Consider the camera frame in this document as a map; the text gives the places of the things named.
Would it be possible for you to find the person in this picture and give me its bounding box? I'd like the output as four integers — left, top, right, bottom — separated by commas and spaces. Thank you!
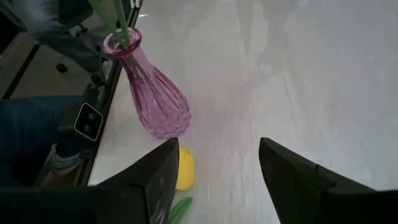
0, 95, 103, 187

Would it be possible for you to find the pink ribbed glass vase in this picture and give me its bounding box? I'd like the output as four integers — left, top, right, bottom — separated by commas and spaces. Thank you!
102, 27, 192, 140

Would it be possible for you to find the office chair base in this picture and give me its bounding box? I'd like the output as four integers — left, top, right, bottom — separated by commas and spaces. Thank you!
35, 18, 108, 91

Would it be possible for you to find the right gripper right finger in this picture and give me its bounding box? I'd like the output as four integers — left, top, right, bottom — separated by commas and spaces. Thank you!
258, 137, 398, 224

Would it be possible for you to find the black table-level camera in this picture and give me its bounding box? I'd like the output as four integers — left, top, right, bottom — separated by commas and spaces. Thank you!
73, 102, 104, 142

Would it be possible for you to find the black aluminium table frame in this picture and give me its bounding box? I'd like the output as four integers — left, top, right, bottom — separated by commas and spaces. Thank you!
76, 0, 144, 187

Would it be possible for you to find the yellow artificial tulip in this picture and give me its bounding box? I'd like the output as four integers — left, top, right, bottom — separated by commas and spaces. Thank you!
167, 148, 196, 224

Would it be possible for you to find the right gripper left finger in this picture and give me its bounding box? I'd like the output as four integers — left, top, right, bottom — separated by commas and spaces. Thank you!
0, 137, 180, 224

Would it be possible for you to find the black artificial tulip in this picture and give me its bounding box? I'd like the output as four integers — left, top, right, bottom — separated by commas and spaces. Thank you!
88, 0, 125, 47

